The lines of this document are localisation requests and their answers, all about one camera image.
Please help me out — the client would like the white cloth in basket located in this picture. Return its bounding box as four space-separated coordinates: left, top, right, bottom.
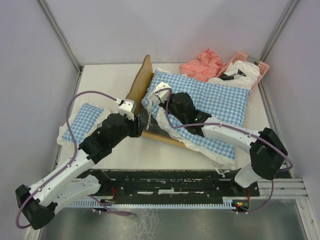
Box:
208 60 260 90

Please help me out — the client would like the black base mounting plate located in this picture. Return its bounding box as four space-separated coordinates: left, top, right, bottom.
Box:
89 169 260 204

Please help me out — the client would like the black white object in basket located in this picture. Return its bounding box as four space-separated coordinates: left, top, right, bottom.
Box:
220 69 247 81

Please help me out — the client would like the wooden pet bed frame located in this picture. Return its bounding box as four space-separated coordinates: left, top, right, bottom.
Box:
126 54 186 148

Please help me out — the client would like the pink crumpled cloth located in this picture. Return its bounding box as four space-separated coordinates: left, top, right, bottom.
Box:
179 48 225 82

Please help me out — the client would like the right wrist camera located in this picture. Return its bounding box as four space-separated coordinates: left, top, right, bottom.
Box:
150 81 172 105

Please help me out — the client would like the left aluminium corner post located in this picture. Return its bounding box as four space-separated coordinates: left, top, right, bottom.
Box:
36 0 83 73

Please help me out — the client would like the white slotted cable duct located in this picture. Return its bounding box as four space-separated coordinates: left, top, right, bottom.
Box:
68 197 245 210

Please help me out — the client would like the aluminium corner post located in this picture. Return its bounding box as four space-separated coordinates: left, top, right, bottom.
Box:
259 0 301 62
36 0 83 73

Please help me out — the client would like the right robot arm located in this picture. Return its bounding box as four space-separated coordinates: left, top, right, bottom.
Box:
165 92 291 196

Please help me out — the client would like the small blue checkered pillow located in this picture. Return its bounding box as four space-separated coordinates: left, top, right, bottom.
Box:
56 101 111 148

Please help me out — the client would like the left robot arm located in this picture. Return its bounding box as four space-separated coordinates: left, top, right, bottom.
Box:
15 113 145 230

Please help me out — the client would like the right aluminium corner post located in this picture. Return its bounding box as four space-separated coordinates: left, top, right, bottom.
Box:
259 0 301 62

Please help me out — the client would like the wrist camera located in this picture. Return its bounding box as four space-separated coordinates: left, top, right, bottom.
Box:
118 99 137 121
150 81 172 105

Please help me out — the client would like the pink plastic basket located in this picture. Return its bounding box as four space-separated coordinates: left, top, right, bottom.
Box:
217 52 270 90

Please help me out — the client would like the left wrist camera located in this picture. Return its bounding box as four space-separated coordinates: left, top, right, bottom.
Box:
118 99 137 121

